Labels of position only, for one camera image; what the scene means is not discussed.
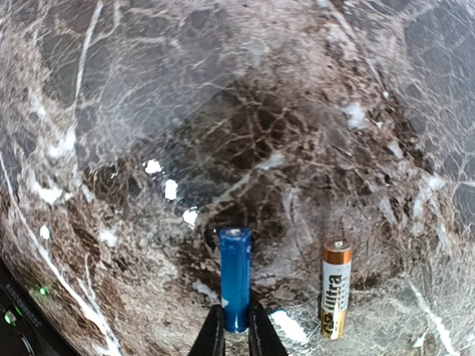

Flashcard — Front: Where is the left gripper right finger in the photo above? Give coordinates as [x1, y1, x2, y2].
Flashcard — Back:
[248, 300, 288, 356]

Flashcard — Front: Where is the blue battery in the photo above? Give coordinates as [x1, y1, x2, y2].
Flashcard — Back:
[219, 228, 252, 333]

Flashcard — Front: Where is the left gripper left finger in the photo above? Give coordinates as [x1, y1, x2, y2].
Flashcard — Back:
[188, 304, 226, 356]

